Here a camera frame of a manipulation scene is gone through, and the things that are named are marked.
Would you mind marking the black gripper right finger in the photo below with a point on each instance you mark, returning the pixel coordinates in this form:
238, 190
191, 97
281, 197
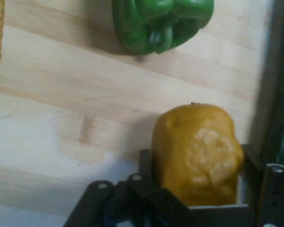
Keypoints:
273, 189

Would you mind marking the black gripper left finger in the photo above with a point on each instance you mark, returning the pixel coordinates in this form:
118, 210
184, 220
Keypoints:
97, 203

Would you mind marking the brown yellow toy potato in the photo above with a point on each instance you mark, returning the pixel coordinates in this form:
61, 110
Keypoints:
196, 156

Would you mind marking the green toy bell pepper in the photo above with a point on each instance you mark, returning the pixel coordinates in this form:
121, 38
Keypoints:
161, 23

